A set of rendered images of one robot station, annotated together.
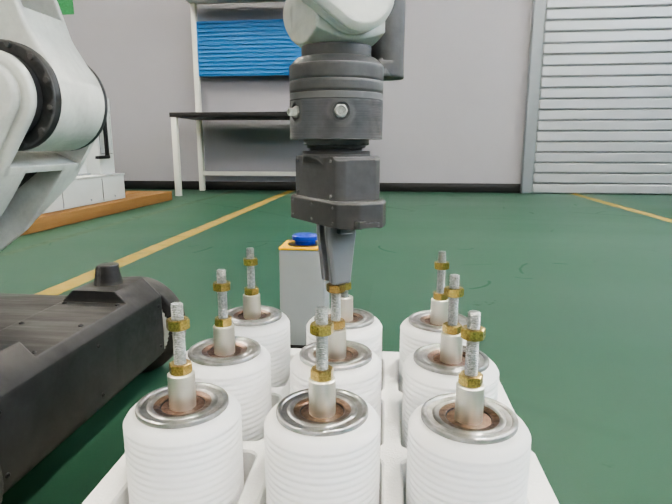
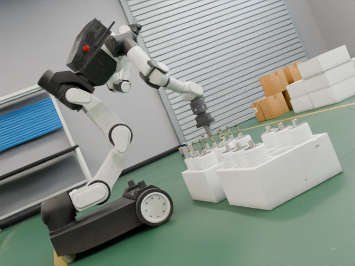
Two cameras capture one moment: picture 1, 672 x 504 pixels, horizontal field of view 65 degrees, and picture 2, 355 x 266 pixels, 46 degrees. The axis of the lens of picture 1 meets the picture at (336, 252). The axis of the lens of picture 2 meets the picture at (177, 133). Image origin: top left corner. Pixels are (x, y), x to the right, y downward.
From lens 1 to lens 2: 200 cm
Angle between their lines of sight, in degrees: 25
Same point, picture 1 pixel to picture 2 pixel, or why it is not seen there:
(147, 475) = (209, 160)
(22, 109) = (129, 135)
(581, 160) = not seen: hidden behind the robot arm
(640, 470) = not seen: hidden behind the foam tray
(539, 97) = (168, 99)
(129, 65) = not seen: outside the picture
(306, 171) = (198, 119)
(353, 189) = (209, 117)
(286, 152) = (44, 184)
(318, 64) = (197, 101)
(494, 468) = (248, 138)
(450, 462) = (242, 140)
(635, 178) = (229, 119)
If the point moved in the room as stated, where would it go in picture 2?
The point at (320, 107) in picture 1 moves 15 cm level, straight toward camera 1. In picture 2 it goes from (200, 107) to (212, 101)
